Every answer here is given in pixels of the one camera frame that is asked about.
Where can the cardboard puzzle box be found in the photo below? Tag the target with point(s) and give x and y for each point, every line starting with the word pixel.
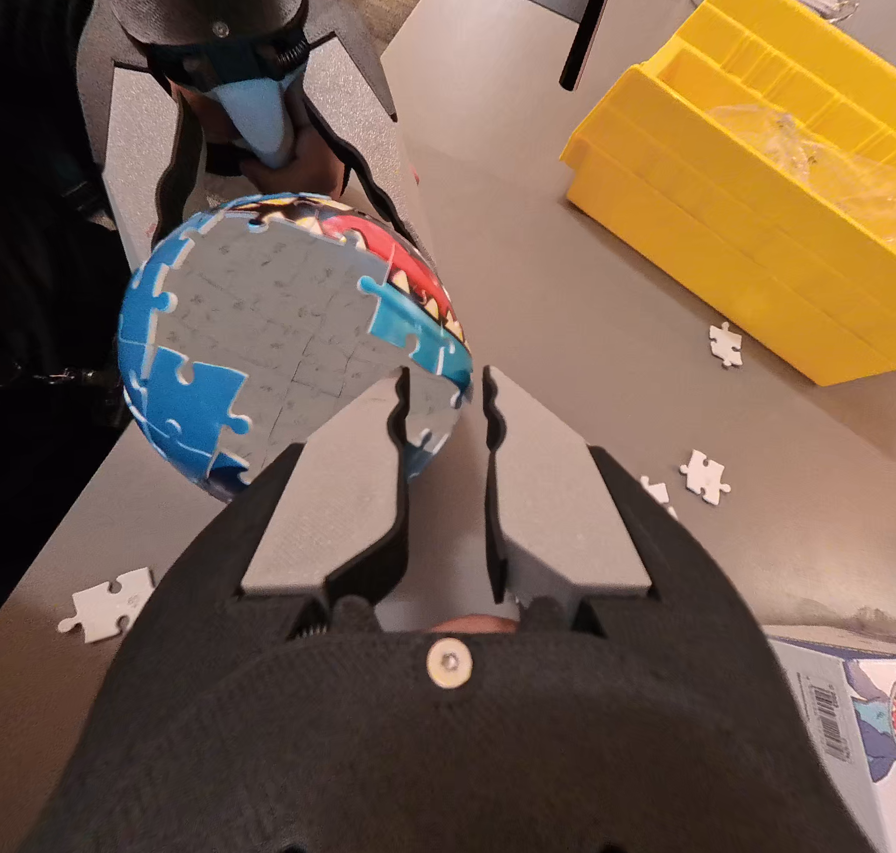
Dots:
pixel 854 727

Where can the person's right hand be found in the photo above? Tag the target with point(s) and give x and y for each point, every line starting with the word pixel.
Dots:
pixel 476 624

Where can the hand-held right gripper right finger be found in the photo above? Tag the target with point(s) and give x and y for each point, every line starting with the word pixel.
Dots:
pixel 560 517

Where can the white puzzle piece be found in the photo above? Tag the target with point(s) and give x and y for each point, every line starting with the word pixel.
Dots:
pixel 105 604
pixel 726 344
pixel 705 476
pixel 658 494

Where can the person's left hand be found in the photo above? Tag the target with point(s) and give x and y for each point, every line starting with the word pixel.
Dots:
pixel 315 170

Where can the yellow plastic bin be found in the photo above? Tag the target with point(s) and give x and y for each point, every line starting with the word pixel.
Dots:
pixel 735 188

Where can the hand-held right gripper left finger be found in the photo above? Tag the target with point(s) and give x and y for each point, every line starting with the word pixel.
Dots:
pixel 329 510

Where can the clear plastic bag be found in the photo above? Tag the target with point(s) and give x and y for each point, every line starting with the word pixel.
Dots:
pixel 805 153

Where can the blue puzzle ball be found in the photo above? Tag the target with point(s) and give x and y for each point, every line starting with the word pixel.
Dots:
pixel 280 328

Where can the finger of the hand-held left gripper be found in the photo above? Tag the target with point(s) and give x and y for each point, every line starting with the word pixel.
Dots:
pixel 133 153
pixel 364 125

